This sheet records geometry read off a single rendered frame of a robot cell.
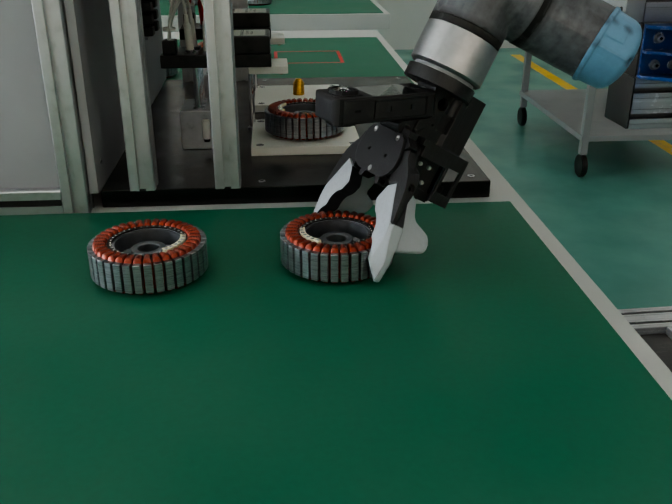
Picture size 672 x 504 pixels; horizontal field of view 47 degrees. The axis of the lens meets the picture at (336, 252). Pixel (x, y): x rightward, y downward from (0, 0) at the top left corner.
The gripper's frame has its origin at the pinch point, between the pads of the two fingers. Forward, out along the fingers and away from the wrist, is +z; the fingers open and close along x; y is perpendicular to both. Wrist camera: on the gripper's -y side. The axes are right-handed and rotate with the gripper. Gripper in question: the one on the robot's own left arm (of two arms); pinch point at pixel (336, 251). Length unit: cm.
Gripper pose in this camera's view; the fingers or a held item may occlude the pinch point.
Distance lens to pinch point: 77.5
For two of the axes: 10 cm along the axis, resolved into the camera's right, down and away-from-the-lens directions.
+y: 7.7, 2.9, 5.7
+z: -4.4, 8.9, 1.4
